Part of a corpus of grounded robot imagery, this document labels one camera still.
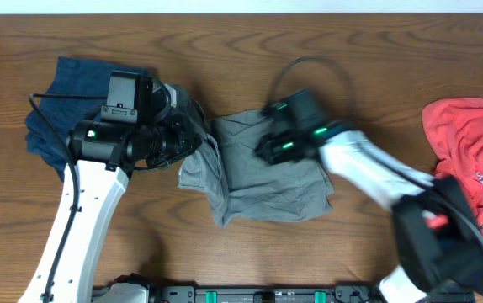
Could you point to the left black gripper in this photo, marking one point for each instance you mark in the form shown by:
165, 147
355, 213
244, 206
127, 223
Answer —
188, 137

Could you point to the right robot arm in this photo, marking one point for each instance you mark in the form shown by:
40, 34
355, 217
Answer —
437, 239

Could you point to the red printed t-shirt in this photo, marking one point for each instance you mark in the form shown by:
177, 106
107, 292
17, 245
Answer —
454, 130

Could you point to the folded navy blue shorts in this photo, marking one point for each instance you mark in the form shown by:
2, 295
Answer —
74, 76

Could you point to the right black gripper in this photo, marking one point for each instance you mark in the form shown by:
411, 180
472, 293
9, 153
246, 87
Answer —
272, 156

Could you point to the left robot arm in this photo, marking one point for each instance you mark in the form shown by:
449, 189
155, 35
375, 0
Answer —
141, 119

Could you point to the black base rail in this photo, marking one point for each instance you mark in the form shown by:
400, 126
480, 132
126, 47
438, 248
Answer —
262, 294

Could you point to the grey cotton shorts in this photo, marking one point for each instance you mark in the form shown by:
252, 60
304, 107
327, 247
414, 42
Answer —
237, 183

